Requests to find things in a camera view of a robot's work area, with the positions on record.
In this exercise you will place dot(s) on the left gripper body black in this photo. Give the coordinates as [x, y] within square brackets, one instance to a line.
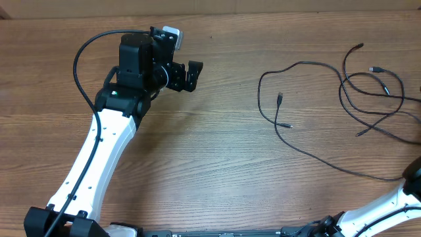
[176, 79]

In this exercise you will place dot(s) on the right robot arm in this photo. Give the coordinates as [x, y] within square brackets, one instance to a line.
[400, 205]

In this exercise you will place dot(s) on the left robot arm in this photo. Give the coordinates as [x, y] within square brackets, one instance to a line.
[146, 66]

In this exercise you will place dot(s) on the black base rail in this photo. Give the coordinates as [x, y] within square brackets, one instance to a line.
[227, 233]

